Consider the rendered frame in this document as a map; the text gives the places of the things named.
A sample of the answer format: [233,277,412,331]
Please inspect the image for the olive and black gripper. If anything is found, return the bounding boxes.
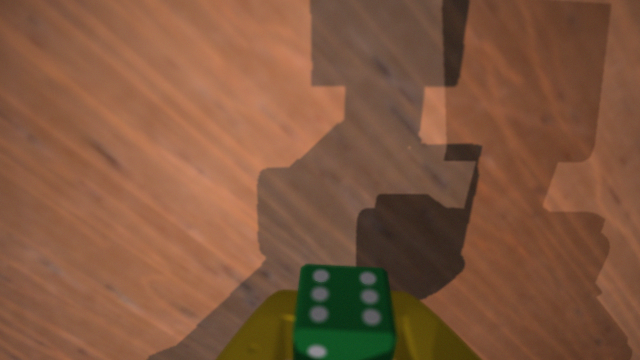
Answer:
[216,290,482,360]

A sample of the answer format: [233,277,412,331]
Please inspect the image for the green die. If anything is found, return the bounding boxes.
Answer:
[293,264,397,360]

